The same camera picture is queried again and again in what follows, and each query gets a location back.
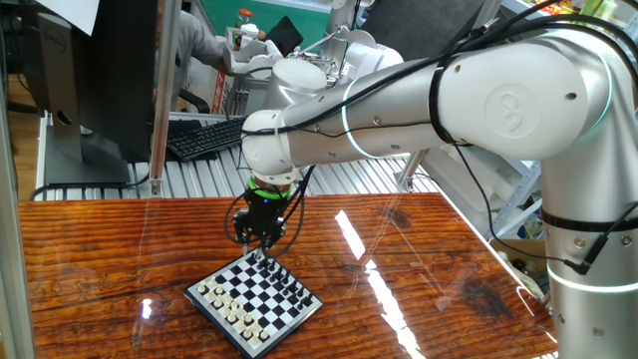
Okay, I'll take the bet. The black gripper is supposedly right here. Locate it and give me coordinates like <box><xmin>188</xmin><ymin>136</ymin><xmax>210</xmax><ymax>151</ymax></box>
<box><xmin>233</xmin><ymin>191</ymin><xmax>290</xmax><ymax>256</ymax></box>

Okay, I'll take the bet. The black white magnetic chessboard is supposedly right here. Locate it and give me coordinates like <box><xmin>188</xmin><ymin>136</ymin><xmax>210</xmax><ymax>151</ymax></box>
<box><xmin>182</xmin><ymin>245</ymin><xmax>325</xmax><ymax>359</ymax></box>

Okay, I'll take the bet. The black computer keyboard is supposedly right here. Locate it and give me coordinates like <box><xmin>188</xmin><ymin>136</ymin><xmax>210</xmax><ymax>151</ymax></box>
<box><xmin>165</xmin><ymin>115</ymin><xmax>249</xmax><ymax>164</ymax></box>

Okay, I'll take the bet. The wood grain table mat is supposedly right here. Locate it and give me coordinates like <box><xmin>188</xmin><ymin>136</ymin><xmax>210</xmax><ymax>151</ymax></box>
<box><xmin>18</xmin><ymin>192</ymin><xmax>590</xmax><ymax>359</ymax></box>

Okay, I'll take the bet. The aluminium equipment case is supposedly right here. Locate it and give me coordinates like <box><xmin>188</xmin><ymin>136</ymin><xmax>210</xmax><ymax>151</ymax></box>
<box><xmin>228</xmin><ymin>69</ymin><xmax>273</xmax><ymax>117</ymax></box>

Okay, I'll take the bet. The black office chair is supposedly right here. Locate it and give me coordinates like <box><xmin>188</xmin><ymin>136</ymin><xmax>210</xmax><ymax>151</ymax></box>
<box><xmin>177</xmin><ymin>88</ymin><xmax>212</xmax><ymax>115</ymax></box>

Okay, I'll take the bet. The white box red print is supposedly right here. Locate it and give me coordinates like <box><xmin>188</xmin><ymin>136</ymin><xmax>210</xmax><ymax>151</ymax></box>
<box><xmin>209</xmin><ymin>63</ymin><xmax>229</xmax><ymax>116</ymax></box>

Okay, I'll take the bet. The white haptic teleoperation device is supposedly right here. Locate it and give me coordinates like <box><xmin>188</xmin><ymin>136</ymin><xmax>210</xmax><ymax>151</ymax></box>
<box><xmin>221</xmin><ymin>22</ymin><xmax>406</xmax><ymax>96</ymax></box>

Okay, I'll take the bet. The black tablet screen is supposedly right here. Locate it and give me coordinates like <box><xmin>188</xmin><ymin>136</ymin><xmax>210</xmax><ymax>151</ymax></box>
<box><xmin>266</xmin><ymin>15</ymin><xmax>304</xmax><ymax>56</ymax></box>

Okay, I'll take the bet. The person in grey shirt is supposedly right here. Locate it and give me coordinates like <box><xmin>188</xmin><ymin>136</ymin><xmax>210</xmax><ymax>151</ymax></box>
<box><xmin>157</xmin><ymin>7</ymin><xmax>235</xmax><ymax>114</ymax></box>

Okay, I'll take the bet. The black Dell monitor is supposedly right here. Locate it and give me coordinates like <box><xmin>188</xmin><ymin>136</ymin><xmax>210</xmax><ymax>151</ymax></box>
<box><xmin>22</xmin><ymin>0</ymin><xmax>160</xmax><ymax>188</ymax></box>

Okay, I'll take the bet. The green bottle orange cap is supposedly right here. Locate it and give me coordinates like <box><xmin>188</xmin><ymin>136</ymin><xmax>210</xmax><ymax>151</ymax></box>
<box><xmin>234</xmin><ymin>7</ymin><xmax>254</xmax><ymax>31</ymax></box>

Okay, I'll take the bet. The white foam packaging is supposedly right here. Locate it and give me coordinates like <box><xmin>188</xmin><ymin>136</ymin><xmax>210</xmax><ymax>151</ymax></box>
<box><xmin>423</xmin><ymin>148</ymin><xmax>542</xmax><ymax>235</ymax></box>

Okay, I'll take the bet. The grey robot column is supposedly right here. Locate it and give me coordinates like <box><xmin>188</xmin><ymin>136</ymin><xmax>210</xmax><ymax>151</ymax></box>
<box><xmin>323</xmin><ymin>0</ymin><xmax>375</xmax><ymax>46</ymax></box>

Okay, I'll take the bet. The brown cardboard box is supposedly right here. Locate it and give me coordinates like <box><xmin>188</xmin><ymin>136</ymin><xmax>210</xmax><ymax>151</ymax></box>
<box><xmin>490</xmin><ymin>237</ymin><xmax>549</xmax><ymax>300</ymax></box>

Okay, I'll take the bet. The dark grey board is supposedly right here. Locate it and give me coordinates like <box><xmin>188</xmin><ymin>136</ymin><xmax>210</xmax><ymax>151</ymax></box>
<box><xmin>365</xmin><ymin>0</ymin><xmax>488</xmax><ymax>64</ymax></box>

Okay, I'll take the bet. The colourful plastic bag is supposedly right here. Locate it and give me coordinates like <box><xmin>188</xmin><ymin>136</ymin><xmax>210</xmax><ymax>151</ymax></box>
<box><xmin>517</xmin><ymin>213</ymin><xmax>544</xmax><ymax>240</ymax></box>

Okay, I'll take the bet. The white paper sheet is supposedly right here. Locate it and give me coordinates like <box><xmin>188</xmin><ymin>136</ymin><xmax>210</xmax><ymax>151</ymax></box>
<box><xmin>37</xmin><ymin>0</ymin><xmax>101</xmax><ymax>36</ymax></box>

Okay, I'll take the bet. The colourful toy pile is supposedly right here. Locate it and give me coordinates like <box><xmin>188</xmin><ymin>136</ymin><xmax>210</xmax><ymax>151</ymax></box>
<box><xmin>535</xmin><ymin>0</ymin><xmax>574</xmax><ymax>14</ymax></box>

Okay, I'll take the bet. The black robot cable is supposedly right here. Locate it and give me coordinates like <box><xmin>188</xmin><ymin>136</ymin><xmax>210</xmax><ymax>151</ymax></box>
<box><xmin>222</xmin><ymin>0</ymin><xmax>638</xmax><ymax>276</ymax></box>

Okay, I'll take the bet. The black monitor cable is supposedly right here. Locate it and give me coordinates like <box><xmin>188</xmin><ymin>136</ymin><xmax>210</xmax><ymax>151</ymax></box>
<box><xmin>29</xmin><ymin>172</ymin><xmax>152</xmax><ymax>201</ymax></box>

